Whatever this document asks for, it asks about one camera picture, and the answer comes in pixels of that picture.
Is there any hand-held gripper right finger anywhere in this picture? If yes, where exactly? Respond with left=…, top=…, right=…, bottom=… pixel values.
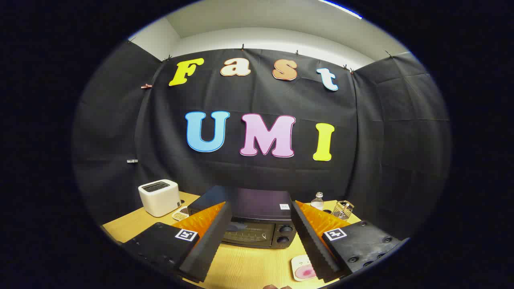
left=290, top=200, right=402, bottom=283

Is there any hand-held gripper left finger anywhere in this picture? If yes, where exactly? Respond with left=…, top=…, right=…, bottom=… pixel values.
left=120, top=201, right=233, bottom=283

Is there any cream square plate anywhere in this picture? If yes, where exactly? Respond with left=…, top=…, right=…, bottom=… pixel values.
left=291, top=254, right=322, bottom=282

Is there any black toaster oven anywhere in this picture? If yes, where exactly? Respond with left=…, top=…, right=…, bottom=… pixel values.
left=188, top=185, right=298, bottom=249

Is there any white bread toaster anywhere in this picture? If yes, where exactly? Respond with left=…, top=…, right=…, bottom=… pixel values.
left=138, top=179, right=181, bottom=218

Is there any wire mesh holder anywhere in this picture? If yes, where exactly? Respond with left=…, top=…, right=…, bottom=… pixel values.
left=332, top=200, right=355, bottom=220

